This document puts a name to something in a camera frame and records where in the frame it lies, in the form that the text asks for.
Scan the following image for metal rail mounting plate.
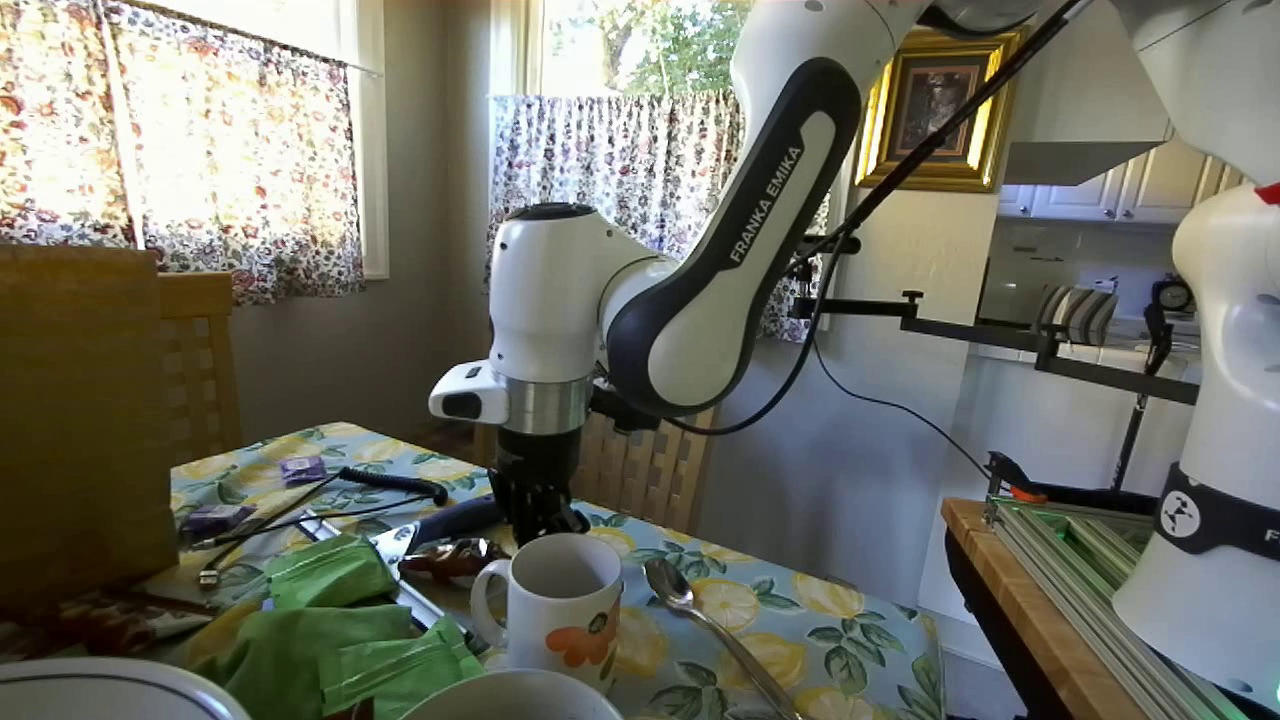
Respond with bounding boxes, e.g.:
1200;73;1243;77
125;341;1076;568
990;499;1251;720

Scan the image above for black orange clamp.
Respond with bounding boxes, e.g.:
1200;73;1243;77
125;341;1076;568
978;447;1162;519

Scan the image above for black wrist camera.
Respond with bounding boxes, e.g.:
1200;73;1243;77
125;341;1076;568
582;379;669;438

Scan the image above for wooden lattice chair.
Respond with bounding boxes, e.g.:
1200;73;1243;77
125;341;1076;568
473;396;724;536
154;271;247;470

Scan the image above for thin black cable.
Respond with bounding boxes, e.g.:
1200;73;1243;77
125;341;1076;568
807;347;1000;483

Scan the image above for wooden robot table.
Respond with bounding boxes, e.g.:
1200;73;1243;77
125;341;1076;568
940;494;1280;720

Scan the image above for dark purple packet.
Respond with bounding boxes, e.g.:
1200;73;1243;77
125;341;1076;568
174;497;259;550

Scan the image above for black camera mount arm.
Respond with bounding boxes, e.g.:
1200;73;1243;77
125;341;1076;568
797;283;1204;497

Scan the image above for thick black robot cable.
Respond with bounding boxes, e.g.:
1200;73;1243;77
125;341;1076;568
653;0;1093;442

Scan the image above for shiny foil wrapper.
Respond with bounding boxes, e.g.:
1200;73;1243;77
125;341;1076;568
396;534;506;587

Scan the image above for dish rack with plates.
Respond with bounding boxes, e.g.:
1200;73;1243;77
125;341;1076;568
1036;278;1121;353

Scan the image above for metal spoon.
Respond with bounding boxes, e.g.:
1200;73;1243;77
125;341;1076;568
639;558;811;720

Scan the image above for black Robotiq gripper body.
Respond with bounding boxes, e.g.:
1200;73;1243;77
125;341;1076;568
491;430;593;504

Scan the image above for small white bowl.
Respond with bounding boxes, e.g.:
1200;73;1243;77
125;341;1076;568
396;663;633;720

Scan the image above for brown printed paper bag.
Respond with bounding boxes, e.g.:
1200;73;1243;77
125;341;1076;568
0;244;180;615

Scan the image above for large green crumpled napkin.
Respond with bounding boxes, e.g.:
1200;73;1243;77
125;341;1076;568
212;601;489;720

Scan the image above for small green crumpled napkin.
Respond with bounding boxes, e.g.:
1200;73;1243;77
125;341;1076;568
257;534;405;615

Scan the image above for white mug orange flower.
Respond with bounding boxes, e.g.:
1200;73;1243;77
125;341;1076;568
466;534;627;697

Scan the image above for small purple packet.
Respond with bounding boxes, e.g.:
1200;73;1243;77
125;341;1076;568
274;454;331;488

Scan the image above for black handled tool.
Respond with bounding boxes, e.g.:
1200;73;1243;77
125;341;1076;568
331;464;451;511

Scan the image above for gold framed picture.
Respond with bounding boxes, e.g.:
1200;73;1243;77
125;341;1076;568
852;21;1031;196

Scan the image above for white kitchen cabinets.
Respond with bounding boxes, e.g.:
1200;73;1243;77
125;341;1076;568
994;65;1280;227

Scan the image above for flat grey metal utensil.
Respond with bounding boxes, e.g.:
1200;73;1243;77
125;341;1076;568
383;563;491;656

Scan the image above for dark red snack packet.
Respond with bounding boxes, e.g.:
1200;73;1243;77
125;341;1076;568
0;585;203;667

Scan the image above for large white patterned bowl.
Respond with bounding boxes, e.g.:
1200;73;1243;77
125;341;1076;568
0;654;257;720

